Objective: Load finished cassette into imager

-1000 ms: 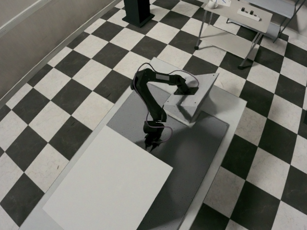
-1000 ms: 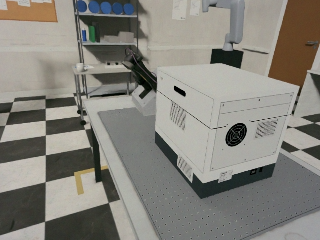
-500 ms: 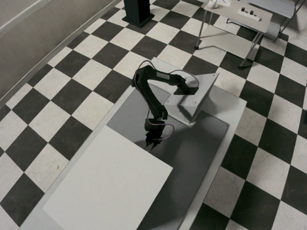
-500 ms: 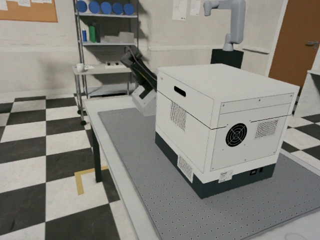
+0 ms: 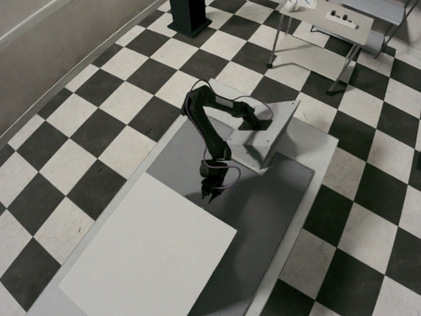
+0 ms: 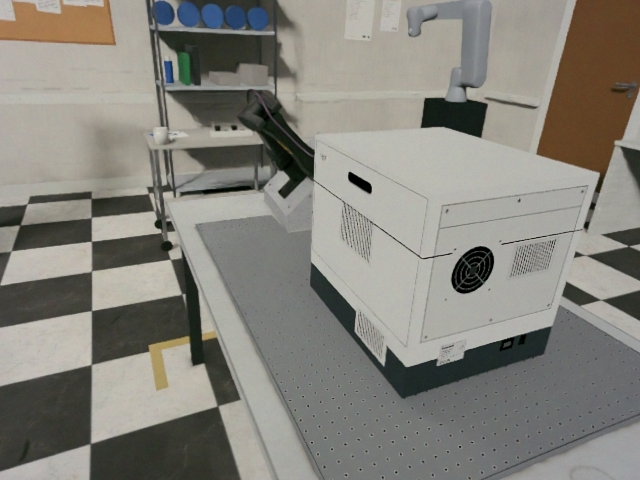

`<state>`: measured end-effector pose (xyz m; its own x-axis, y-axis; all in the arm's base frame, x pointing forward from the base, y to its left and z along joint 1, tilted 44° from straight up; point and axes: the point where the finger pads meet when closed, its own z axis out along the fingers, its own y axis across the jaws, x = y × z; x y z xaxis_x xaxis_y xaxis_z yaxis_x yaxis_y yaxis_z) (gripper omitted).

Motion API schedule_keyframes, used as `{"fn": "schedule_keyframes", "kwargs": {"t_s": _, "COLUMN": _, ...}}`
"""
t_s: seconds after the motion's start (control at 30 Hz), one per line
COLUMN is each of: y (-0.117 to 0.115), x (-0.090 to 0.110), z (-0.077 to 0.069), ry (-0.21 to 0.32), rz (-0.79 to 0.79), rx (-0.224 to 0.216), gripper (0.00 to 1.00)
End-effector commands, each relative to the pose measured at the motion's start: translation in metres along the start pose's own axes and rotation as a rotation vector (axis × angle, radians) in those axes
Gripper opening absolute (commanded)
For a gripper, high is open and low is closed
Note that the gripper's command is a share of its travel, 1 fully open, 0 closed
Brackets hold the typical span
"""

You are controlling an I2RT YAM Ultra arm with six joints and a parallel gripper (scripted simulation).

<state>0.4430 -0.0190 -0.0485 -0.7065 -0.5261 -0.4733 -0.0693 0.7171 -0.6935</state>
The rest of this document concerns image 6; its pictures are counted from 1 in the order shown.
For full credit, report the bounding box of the white boxy benchtop instrument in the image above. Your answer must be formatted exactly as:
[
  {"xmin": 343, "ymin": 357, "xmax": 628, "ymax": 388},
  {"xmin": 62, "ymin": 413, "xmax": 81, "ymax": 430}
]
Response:
[{"xmin": 310, "ymin": 127, "xmax": 600, "ymax": 399}]

